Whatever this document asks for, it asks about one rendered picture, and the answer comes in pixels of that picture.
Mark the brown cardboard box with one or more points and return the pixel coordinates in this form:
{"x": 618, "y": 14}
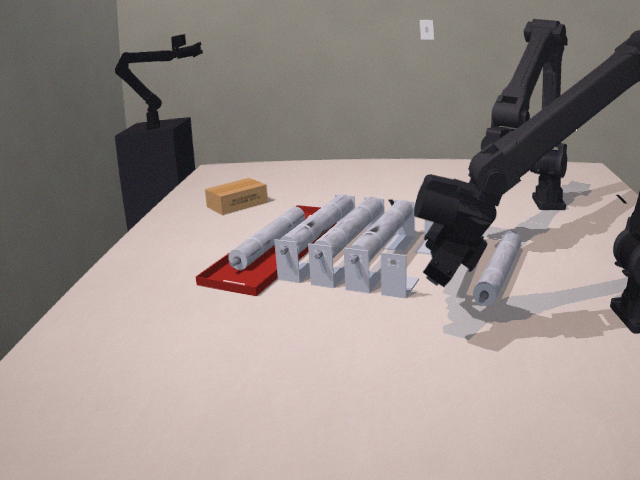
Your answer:
{"x": 236, "y": 196}

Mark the red scrap tray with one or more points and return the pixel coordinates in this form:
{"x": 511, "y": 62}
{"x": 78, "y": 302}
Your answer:
{"x": 262, "y": 271}

